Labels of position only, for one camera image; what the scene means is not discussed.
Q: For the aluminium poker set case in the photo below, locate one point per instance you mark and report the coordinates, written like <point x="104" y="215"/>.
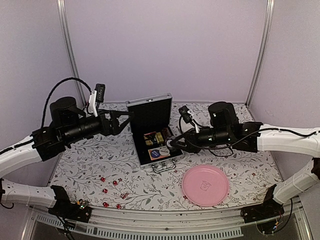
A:
<point x="151" y="131"/>

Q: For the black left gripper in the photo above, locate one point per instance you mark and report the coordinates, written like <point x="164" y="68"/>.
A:
<point x="108" y="130"/>

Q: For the row of poker chips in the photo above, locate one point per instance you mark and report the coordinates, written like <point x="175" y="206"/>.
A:
<point x="166" y="133"/>

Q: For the blue round blind button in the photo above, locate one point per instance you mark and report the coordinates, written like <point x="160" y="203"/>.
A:
<point x="154" y="154"/>

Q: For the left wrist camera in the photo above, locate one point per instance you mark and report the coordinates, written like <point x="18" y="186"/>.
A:
<point x="96" y="97"/>

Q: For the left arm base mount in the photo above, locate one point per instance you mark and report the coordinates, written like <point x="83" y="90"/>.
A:
<point x="66" y="209"/>

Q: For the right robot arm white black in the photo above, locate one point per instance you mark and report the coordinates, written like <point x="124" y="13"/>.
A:
<point x="227" y="132"/>

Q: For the small stack poker chips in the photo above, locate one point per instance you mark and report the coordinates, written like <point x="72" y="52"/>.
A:
<point x="169" y="144"/>

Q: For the left aluminium frame post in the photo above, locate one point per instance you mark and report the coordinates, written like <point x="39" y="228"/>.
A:
<point x="62" y="14"/>

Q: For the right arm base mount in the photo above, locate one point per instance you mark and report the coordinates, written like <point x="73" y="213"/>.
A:
<point x="267" y="209"/>

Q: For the right aluminium frame post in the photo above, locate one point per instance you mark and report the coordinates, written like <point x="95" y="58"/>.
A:
<point x="262" y="50"/>

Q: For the aluminium frame post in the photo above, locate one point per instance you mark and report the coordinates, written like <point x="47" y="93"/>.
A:
<point x="62" y="14"/>
<point x="262" y="50"/>

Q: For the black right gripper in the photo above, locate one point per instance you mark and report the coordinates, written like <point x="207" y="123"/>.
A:
<point x="191" y="144"/>

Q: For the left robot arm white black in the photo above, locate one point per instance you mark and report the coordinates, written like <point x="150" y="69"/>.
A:
<point x="69" y="125"/>

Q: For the front aluminium rail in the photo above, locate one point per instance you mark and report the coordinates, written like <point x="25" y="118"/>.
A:
<point x="205" y="224"/>

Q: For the gold playing card deck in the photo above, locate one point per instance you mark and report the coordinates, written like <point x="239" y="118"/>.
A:
<point x="154" y="138"/>

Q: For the pink plastic plate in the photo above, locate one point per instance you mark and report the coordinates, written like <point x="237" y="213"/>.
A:
<point x="205" y="185"/>

